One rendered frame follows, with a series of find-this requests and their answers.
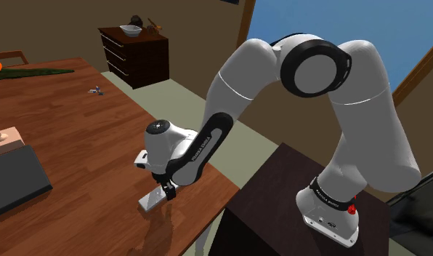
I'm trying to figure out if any black furniture piece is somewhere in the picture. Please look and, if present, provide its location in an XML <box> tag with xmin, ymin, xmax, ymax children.
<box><xmin>385</xmin><ymin>164</ymin><xmax>433</xmax><ymax>256</ymax></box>

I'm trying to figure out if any brown wooden chair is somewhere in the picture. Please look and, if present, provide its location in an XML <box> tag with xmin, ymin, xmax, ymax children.
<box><xmin>0</xmin><ymin>49</ymin><xmax>30</xmax><ymax>67</ymax></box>

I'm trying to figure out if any brown wooden table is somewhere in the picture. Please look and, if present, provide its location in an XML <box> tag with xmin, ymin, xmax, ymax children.
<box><xmin>0</xmin><ymin>57</ymin><xmax>240</xmax><ymax>256</ymax></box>

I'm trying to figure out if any pale pink box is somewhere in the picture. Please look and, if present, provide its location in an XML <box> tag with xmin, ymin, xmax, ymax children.
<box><xmin>0</xmin><ymin>126</ymin><xmax>25</xmax><ymax>159</ymax></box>

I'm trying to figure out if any flat grey remote control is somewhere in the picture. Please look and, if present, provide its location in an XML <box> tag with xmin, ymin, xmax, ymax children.
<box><xmin>137</xmin><ymin>185</ymin><xmax>168</xmax><ymax>213</ymax></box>

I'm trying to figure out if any dark wooden chest of drawers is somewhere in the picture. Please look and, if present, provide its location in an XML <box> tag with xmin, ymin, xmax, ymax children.
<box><xmin>97</xmin><ymin>15</ymin><xmax>170</xmax><ymax>90</ymax></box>

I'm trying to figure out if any dark grey flat box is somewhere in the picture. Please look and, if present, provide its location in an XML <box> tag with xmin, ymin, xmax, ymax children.
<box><xmin>0</xmin><ymin>144</ymin><xmax>54</xmax><ymax>220</ymax></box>

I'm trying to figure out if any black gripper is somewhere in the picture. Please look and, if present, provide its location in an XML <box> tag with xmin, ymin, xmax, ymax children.
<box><xmin>151</xmin><ymin>171</ymin><xmax>177</xmax><ymax>201</ymax></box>

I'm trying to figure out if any wood framed window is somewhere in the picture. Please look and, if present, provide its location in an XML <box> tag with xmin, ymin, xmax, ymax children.
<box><xmin>236</xmin><ymin>0</ymin><xmax>433</xmax><ymax>107</ymax></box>

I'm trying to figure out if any dark robot stand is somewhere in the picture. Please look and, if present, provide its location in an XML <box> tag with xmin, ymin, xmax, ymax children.
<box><xmin>209</xmin><ymin>142</ymin><xmax>392</xmax><ymax>256</ymax></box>

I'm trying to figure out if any dark green mat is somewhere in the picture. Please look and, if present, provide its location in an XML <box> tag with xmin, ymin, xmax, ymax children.
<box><xmin>0</xmin><ymin>68</ymin><xmax>76</xmax><ymax>83</ymax></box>

